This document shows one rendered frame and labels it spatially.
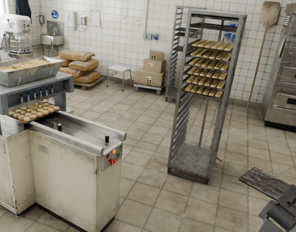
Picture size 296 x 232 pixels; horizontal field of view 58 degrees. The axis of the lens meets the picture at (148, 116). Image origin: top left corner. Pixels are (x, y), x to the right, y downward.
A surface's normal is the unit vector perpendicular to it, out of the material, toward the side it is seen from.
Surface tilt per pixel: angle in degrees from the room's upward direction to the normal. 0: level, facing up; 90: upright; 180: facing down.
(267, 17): 82
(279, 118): 90
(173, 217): 0
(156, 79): 90
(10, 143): 90
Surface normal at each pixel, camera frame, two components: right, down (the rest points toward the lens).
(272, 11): -0.28, 0.20
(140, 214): 0.08, -0.91
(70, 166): -0.48, 0.31
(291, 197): -0.39, -0.55
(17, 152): 0.87, 0.26
